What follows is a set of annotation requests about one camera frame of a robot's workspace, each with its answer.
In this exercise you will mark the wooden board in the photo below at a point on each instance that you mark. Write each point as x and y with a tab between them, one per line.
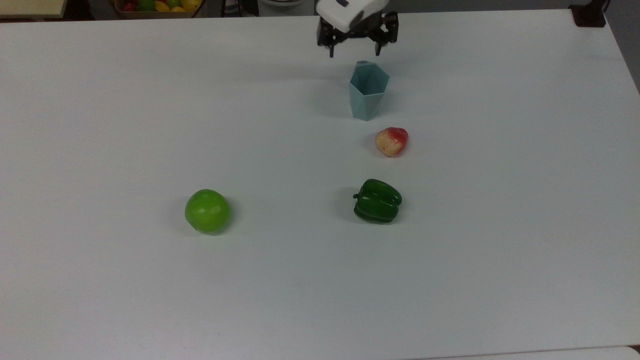
30	7

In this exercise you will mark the yellow toy fruit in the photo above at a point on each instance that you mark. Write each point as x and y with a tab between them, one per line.
190	4
162	6

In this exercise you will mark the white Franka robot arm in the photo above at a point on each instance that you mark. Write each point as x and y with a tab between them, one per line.
340	12

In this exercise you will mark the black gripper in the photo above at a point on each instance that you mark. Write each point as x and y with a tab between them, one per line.
361	32

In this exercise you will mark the red and cream toy peach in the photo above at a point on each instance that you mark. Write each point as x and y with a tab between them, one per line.
391	142

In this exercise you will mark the fruit basket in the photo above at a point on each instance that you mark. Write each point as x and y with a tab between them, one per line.
150	14

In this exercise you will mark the light green toy apple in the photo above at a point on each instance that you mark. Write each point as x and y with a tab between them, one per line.
207	211

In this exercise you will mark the black stand base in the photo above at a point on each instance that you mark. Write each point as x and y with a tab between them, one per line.
590	16

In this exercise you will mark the dark green toy bell pepper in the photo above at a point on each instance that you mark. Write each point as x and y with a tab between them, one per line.
378	201

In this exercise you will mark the light blue hexagonal mug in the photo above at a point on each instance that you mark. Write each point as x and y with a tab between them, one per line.
367	100

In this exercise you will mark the red toy fruit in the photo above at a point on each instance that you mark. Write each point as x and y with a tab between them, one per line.
129	6

